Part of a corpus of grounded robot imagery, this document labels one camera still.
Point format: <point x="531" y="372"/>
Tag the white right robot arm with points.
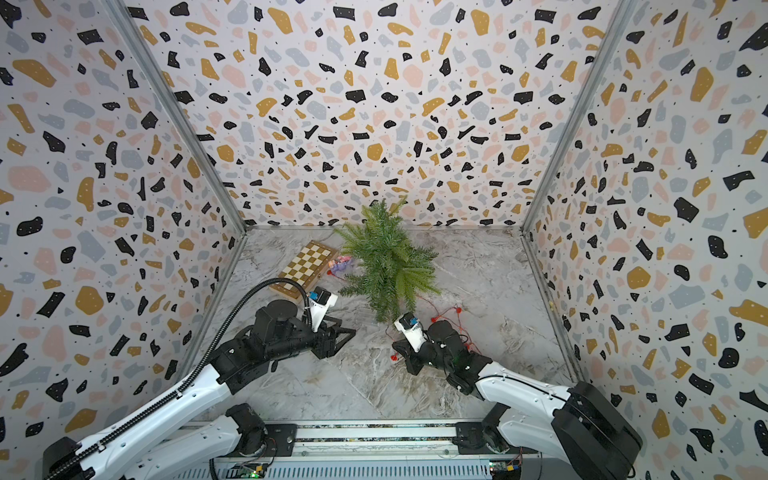
<point x="575" y="424"/>

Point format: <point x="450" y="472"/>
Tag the wooden folding chess board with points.
<point x="309" y="264"/>

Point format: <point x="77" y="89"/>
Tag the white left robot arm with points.
<point x="144" y="445"/>

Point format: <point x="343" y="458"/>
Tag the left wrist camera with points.
<point x="320" y="301"/>

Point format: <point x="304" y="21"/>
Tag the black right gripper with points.
<point x="411" y="357"/>

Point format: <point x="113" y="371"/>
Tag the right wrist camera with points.
<point x="409" y="325"/>

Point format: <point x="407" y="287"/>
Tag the small green christmas tree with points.
<point x="395" y="272"/>

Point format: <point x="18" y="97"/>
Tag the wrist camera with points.
<point x="409" y="325"/>
<point x="320" y="301"/>

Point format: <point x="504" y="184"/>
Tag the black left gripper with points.
<point x="332" y="347"/>

